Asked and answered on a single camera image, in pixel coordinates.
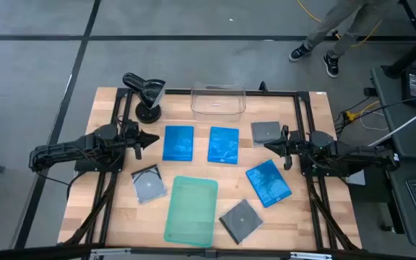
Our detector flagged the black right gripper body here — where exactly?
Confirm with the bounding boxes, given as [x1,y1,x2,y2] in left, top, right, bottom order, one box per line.
[282,125,306,170]

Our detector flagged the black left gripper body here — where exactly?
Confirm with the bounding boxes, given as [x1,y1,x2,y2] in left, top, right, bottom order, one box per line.
[121,120,144,160]

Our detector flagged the clear black CD jewel case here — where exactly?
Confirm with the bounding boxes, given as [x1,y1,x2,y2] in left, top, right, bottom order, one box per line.
[251,121,283,147]
[131,164,168,204]
[218,199,264,246]

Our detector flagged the blue plastic disc case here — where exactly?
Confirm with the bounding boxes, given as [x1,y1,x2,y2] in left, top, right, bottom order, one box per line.
[162,125,195,163]
[245,159,293,209]
[207,126,241,165]

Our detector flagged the black desk lamp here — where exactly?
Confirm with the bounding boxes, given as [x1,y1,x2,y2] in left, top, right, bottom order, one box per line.
[121,71,167,125]

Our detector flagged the clear plastic bin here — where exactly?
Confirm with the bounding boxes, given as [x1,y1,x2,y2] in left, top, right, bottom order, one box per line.
[190,82,247,123]

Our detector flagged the translucent teal plastic cup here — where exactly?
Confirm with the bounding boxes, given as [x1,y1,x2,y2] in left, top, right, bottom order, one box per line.
[163,175,219,248]

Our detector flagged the person's black shoe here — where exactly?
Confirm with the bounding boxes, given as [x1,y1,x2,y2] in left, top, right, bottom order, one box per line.
[289,43,313,62]
[322,53,340,79]

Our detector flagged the silver metal rod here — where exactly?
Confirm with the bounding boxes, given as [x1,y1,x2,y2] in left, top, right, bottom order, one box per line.
[368,102,416,147]

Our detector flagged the person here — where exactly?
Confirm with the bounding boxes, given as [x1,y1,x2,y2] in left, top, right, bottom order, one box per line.
[289,0,400,79]

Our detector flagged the black power adapter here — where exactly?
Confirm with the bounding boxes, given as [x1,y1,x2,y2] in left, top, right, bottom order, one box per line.
[402,68,416,108]

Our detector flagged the black stand legs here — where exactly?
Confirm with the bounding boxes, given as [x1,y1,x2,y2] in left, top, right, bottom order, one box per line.
[380,0,416,79]

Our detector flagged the black aluminium table frame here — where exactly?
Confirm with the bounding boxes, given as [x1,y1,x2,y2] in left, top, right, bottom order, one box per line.
[58,86,364,260]

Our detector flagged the yellow plug cable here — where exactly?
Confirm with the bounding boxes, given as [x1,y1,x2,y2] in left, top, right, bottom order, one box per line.
[344,100,381,123]

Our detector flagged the silver frame bracket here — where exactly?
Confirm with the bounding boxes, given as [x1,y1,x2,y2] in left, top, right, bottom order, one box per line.
[90,247,132,259]
[289,251,334,260]

